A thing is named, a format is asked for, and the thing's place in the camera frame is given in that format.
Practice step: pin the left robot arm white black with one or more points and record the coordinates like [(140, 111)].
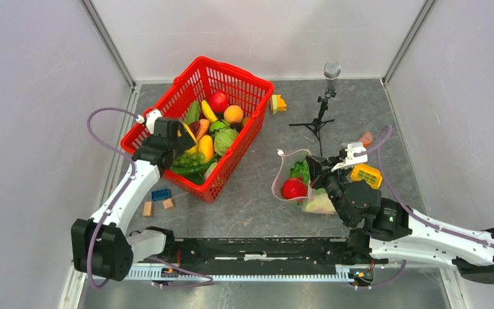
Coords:
[(100, 244)]

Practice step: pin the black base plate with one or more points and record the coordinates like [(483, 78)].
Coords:
[(264, 256)]

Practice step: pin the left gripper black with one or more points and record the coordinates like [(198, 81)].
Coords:
[(184, 141)]

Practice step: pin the microphone on black tripod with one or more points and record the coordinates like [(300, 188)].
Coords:
[(331, 72)]

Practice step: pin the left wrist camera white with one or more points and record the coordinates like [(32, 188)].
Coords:
[(149, 120)]

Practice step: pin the orange waffle toy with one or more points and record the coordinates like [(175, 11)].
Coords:
[(363, 172)]

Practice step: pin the wooden block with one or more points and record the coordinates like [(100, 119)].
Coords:
[(168, 204), (148, 209)]

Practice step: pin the orange peach toy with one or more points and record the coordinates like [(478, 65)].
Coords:
[(234, 114)]

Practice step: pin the green cucumber toy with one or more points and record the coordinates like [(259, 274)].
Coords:
[(193, 113)]

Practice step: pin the round green cabbage toy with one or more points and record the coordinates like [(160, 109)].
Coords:
[(223, 140)]

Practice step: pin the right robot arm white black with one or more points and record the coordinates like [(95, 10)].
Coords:
[(384, 229)]

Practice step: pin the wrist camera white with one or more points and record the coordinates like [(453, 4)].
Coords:
[(350, 154), (149, 120)]

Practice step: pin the yellow mango toy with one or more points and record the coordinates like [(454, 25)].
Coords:
[(206, 147)]

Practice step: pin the napa cabbage toy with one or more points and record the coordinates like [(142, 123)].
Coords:
[(317, 201)]

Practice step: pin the small red apple toy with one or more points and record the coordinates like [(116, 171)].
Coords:
[(293, 188)]

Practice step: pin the clear zip top bag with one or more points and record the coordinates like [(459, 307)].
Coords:
[(287, 160)]

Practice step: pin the orange sweet potato toy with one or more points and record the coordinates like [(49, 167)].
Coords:
[(202, 128)]

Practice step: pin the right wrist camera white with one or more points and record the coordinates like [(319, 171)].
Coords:
[(350, 154)]

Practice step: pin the orange slice toy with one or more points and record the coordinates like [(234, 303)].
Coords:
[(366, 139)]

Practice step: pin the blue toy brick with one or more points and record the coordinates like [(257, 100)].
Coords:
[(160, 194)]

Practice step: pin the green grapes toy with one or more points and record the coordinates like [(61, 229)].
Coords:
[(190, 160)]

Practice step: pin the red plastic basket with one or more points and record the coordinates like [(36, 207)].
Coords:
[(202, 78)]

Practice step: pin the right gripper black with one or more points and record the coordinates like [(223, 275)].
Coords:
[(320, 167)]

